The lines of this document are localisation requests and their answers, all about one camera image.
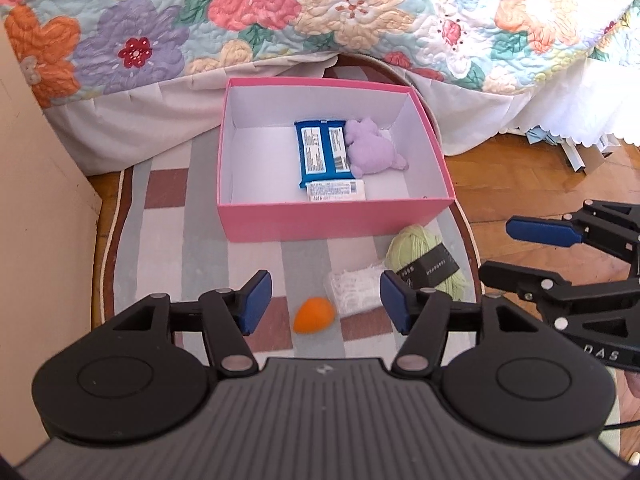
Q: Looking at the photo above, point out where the green yarn ball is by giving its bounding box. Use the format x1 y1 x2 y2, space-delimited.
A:
385 225 468 303

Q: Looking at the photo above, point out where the white bed skirt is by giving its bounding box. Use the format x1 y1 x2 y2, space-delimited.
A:
45 50 640 176

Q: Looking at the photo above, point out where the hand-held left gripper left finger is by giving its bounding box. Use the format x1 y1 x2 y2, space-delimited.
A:
112 269 274 378

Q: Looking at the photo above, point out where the floral quilt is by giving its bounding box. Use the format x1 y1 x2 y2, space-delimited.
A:
0 0 640 111

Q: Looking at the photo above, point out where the black cable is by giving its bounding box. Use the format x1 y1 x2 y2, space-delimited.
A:
600 417 640 433

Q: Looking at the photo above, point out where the white cardboard piece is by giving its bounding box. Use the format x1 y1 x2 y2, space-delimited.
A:
562 135 621 175

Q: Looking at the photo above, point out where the beige cabinet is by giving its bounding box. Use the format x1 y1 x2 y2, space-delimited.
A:
0 25 103 461

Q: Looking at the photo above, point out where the striped oval rug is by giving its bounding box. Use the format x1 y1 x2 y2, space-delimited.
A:
90 52 483 351

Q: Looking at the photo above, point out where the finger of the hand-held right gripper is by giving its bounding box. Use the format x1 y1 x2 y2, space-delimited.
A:
505 199 640 281
477 259 640 330

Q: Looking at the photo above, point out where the pink cardboard box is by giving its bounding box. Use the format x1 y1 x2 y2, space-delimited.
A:
216 77 457 244

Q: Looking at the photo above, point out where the orange makeup sponge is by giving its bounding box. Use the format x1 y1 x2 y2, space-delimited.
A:
293 296 338 335

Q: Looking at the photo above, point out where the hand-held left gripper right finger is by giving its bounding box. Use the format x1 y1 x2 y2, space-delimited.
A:
379 270 543 381

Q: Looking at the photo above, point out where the blue wipes packet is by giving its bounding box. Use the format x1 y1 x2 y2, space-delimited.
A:
294 119 357 191

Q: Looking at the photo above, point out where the light blue paper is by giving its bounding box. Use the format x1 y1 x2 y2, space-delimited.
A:
522 126 558 145

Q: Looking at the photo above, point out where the purple plush toy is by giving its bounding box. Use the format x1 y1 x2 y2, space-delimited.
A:
345 117 410 178

